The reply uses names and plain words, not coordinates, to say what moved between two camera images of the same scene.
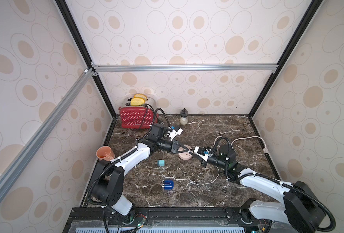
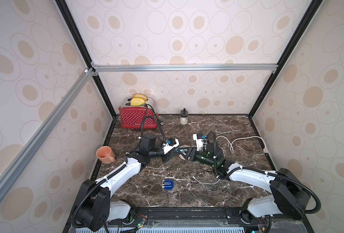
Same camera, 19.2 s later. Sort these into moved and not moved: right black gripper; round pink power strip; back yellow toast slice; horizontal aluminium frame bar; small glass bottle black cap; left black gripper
Moved: left black gripper; right black gripper
Not moved: round pink power strip; small glass bottle black cap; horizontal aluminium frame bar; back yellow toast slice
